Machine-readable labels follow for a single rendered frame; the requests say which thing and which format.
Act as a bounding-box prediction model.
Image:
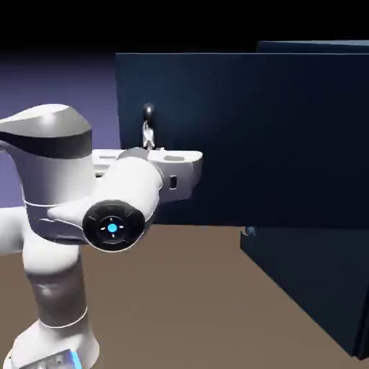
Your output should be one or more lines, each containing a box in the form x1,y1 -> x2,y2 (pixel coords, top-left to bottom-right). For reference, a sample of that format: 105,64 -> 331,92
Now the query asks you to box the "curved shiny metal door handle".
141,102 -> 156,150

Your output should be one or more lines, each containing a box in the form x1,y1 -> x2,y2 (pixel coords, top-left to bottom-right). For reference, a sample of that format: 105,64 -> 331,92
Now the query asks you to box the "dark blue cabinet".
239,40 -> 369,362

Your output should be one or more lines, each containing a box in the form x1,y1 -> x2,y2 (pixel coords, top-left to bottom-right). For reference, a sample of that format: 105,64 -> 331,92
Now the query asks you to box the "small dark blue cabinet door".
239,226 -> 360,360

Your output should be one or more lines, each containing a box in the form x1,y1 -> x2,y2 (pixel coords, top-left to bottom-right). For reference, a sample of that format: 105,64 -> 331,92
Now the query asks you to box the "large dark blue cabinet door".
115,52 -> 369,228

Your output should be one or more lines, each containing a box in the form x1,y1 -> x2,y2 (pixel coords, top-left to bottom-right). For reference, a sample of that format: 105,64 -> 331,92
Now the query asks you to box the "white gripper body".
92,146 -> 204,205

